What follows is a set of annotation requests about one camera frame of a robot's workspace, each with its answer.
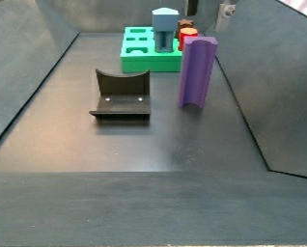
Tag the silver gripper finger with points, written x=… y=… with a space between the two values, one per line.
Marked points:
x=191 y=7
x=226 y=11

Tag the purple arch block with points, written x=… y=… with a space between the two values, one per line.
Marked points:
x=197 y=57

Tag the green shape sorter board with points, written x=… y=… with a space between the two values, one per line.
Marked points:
x=139 y=56

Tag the brown star block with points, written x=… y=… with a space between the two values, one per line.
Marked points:
x=184 y=23

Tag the blue pentagon block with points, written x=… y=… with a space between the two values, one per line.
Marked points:
x=164 y=24

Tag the red heptagon block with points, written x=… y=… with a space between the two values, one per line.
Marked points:
x=185 y=32

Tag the black curved stand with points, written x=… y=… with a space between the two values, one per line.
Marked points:
x=123 y=94

